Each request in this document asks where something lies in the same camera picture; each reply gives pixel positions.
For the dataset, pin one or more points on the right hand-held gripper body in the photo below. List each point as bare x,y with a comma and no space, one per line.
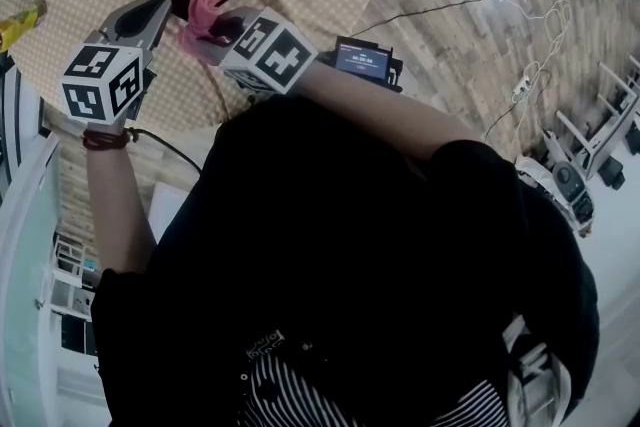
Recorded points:
272,55

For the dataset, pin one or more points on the person's black shirt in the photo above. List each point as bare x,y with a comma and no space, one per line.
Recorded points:
350,240

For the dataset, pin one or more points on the black screen device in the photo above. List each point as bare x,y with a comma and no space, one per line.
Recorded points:
362,60

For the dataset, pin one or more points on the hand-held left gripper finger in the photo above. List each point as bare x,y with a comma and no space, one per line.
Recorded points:
112,17
152,37

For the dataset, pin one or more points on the person's left forearm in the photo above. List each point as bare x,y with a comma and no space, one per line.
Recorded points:
117,205

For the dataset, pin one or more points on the pink cloth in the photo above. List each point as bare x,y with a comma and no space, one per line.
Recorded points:
202,10

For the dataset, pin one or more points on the person's right forearm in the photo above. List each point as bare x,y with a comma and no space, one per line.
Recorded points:
380,110

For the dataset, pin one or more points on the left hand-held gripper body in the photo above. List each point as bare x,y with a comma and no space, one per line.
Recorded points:
100,85

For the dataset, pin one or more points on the white desk frame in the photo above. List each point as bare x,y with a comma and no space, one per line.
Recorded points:
605,130

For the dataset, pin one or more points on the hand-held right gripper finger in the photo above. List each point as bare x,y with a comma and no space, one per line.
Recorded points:
220,55
232,27

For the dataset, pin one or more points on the black white striped garment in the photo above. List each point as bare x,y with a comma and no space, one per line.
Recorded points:
285,395

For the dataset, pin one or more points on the white shelf unit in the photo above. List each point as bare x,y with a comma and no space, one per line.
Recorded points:
72,295

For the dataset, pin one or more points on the grey wheeled device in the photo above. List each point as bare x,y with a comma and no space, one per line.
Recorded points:
567,190

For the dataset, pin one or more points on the small white power strip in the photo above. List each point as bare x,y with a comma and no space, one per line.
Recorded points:
522,89

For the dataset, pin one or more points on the yellow toy bottle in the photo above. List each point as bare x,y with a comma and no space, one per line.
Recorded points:
22,22

